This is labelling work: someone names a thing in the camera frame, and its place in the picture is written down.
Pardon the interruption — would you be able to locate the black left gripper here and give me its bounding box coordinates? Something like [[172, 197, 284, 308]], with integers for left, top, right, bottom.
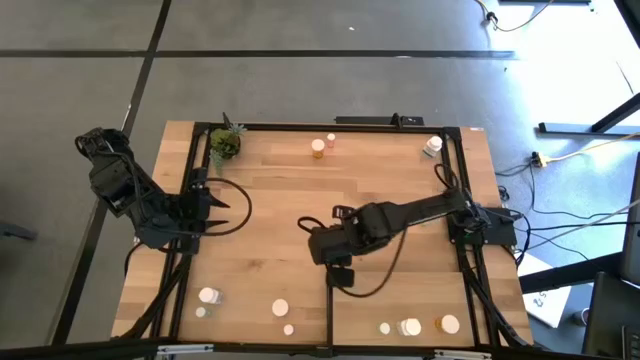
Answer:
[[177, 188, 232, 241]]

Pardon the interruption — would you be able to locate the white bottle blue label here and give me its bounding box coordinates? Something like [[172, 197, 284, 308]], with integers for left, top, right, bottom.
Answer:
[[197, 286, 224, 306], [396, 317, 423, 338], [422, 134, 444, 159]]

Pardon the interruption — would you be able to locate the green succulent in black pot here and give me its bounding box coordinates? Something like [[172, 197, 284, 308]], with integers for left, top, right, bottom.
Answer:
[[208, 112, 248, 174]]

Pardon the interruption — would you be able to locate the black vertical divider bar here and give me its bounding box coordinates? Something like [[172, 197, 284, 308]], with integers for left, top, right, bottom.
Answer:
[[325, 285, 335, 347]]

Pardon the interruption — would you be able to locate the black horizontal rig beam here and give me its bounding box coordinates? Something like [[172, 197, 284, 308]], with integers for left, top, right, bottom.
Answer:
[[0, 337, 640, 360]]

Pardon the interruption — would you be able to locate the white paper sheet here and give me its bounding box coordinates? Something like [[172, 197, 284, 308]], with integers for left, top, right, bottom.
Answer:
[[516, 251, 572, 330]]

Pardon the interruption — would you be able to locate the black stand beam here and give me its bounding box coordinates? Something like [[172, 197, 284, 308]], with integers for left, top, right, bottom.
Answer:
[[519, 252, 624, 295]]

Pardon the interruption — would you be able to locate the black stand base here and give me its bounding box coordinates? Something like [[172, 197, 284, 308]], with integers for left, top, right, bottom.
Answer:
[[537, 91, 640, 137]]

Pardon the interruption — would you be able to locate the black equipment case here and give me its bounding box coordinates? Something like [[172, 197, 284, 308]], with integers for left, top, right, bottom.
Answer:
[[582, 271, 640, 360]]

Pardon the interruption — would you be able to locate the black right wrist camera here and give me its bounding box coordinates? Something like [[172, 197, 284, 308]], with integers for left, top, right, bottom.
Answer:
[[325, 266, 356, 289]]

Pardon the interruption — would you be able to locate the black flat mount bar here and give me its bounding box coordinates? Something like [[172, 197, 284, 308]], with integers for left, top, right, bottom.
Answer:
[[333, 112, 426, 128]]

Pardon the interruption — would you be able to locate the silver metal bracket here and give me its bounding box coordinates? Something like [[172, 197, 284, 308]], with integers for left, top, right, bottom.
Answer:
[[156, 343, 215, 357], [433, 348, 494, 360]]

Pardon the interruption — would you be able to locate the black floor cable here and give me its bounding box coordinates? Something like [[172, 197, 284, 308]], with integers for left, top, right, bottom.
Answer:
[[494, 162, 640, 266]]

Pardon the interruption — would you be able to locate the yellow power cable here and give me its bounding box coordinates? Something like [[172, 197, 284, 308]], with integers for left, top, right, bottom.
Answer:
[[544, 130, 640, 164]]

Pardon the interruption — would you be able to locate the floor cable with plug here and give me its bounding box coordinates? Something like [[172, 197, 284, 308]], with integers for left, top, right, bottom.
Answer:
[[473, 0, 555, 34]]

